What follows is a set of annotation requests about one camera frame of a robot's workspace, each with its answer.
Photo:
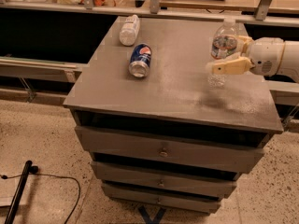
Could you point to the metal shelf rail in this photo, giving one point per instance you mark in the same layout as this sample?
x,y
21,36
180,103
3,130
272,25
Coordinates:
x,y
263,12

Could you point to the white lying plastic bottle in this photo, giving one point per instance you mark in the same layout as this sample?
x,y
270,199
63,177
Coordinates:
x,y
129,31

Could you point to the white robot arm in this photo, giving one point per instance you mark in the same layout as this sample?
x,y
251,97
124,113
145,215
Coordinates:
x,y
289,64

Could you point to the top grey drawer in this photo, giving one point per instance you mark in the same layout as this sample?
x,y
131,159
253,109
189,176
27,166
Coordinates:
x,y
220,157

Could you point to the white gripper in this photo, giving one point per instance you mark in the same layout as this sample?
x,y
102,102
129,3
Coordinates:
x,y
265,55

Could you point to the blue pepsi soda can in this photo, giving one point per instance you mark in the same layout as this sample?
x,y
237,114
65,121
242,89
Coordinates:
x,y
139,65

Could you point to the grey drawer cabinet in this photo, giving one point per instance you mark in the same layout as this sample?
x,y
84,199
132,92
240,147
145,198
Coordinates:
x,y
175,101

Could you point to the black pole on floor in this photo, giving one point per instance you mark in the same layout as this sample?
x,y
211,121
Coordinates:
x,y
12,211

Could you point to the bottom grey drawer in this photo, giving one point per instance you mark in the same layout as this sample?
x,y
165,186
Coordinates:
x,y
160,198

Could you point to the grey drawer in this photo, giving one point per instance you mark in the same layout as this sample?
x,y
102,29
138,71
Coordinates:
x,y
220,157
163,180
160,198

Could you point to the middle grey drawer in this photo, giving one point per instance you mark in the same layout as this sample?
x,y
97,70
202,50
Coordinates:
x,y
163,180

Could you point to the clear plastic water bottle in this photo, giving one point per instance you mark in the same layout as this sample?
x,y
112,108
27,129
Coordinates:
x,y
224,43

